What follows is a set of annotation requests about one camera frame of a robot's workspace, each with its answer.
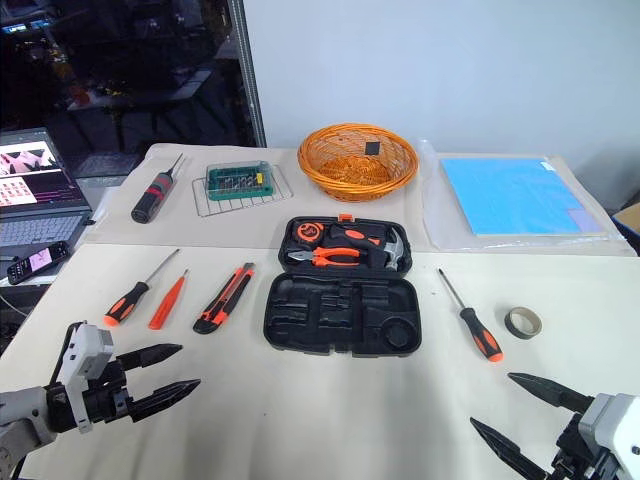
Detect orange tester pen screwdriver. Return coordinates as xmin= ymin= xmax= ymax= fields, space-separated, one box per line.
xmin=148 ymin=268 xmax=191 ymax=331

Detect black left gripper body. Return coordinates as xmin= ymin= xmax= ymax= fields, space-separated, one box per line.
xmin=82 ymin=357 xmax=139 ymax=426

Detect cardboard box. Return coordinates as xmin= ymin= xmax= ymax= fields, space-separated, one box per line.
xmin=611 ymin=201 xmax=640 ymax=246

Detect green screwdriver bit case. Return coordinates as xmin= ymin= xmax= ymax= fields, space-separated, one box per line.
xmin=206 ymin=160 xmax=275 ymax=203

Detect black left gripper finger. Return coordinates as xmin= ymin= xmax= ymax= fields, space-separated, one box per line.
xmin=129 ymin=378 xmax=202 ymax=424
xmin=117 ymin=343 xmax=184 ymax=372

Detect orange woven basket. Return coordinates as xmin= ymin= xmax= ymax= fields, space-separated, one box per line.
xmin=297 ymin=123 xmax=420 ymax=203

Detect clear plastic bag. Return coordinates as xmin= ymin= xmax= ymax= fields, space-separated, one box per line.
xmin=418 ymin=138 xmax=639 ymax=258

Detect flat screwdriver orange black handle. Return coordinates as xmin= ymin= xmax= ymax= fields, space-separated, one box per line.
xmin=103 ymin=248 xmax=181 ymax=328

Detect black smartphone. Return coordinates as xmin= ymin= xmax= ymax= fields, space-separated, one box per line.
xmin=6 ymin=240 xmax=70 ymax=287

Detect orange black utility knife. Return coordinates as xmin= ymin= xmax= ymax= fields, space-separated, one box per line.
xmin=192 ymin=262 xmax=256 ymax=335

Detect orange black tape measure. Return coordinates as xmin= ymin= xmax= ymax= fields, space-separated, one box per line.
xmin=293 ymin=221 xmax=329 ymax=247

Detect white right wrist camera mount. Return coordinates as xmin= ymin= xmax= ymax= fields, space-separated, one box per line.
xmin=577 ymin=393 xmax=640 ymax=480

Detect orange handled pliers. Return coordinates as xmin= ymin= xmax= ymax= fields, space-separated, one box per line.
xmin=287 ymin=245 xmax=363 ymax=268

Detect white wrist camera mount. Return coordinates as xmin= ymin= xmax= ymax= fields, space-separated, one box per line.
xmin=577 ymin=393 xmax=640 ymax=480
xmin=52 ymin=322 xmax=115 ymax=435

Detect metal frame post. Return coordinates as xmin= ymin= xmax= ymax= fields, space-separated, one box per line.
xmin=227 ymin=0 xmax=268 ymax=149

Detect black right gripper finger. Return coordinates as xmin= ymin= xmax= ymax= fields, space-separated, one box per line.
xmin=507 ymin=372 xmax=594 ymax=414
xmin=469 ymin=417 xmax=552 ymax=480

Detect black hard case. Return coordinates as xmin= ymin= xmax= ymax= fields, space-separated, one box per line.
xmin=263 ymin=214 xmax=423 ymax=358

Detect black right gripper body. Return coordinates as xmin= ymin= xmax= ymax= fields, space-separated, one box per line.
xmin=549 ymin=414 xmax=619 ymax=480

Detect open laptop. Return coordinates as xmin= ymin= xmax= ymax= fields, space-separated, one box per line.
xmin=0 ymin=128 xmax=96 ymax=250

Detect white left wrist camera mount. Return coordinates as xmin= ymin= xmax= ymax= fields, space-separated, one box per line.
xmin=52 ymin=322 xmax=115 ymax=435

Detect grey tape roll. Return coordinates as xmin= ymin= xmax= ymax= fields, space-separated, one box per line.
xmin=503 ymin=306 xmax=544 ymax=343

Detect black red precision screwdriver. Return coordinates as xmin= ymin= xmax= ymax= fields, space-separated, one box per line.
xmin=130 ymin=152 xmax=187 ymax=225

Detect claw hammer black orange grip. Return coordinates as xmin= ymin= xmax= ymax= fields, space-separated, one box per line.
xmin=328 ymin=224 xmax=409 ymax=274

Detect cross screwdriver orange black handle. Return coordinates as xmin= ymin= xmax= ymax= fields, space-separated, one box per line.
xmin=437 ymin=268 xmax=505 ymax=364

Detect blue board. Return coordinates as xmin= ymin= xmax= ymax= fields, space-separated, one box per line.
xmin=438 ymin=157 xmax=607 ymax=237

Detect beige table mat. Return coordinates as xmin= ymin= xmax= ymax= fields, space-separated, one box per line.
xmin=82 ymin=143 xmax=640 ymax=259
xmin=0 ymin=243 xmax=640 ymax=480

